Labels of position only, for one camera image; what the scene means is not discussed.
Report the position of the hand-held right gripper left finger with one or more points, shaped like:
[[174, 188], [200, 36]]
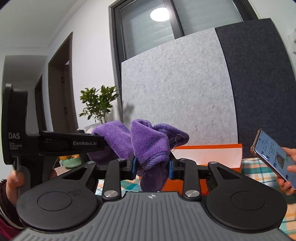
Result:
[[134, 168]]

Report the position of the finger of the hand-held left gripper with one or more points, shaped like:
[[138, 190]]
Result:
[[69, 141]]

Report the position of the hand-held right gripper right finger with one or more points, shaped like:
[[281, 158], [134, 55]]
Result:
[[172, 170]]

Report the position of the purple fluffy towel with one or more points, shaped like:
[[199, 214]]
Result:
[[148, 143]]

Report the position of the orange storage box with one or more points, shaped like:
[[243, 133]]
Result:
[[208, 157]]

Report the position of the person's left forearm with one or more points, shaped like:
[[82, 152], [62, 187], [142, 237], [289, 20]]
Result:
[[8, 208]]

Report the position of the person's left hand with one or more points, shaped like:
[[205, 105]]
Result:
[[15, 182]]

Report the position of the orange fruit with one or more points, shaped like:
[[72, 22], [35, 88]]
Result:
[[66, 158]]

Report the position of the green dish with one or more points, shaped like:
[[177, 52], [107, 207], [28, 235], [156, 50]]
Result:
[[70, 164]]

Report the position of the green potted plant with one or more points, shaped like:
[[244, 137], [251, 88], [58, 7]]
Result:
[[99, 102]]

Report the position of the light grey felt board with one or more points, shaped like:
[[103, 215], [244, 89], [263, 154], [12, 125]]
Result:
[[180, 92]]

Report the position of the plaid tablecloth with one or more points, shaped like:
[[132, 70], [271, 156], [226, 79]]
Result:
[[254, 166]]

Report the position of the dark grey felt board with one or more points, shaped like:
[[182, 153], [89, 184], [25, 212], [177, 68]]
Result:
[[261, 81]]

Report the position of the brown door frame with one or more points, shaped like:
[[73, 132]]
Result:
[[52, 97]]

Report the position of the dark window frame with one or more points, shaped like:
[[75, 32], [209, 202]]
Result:
[[138, 34]]

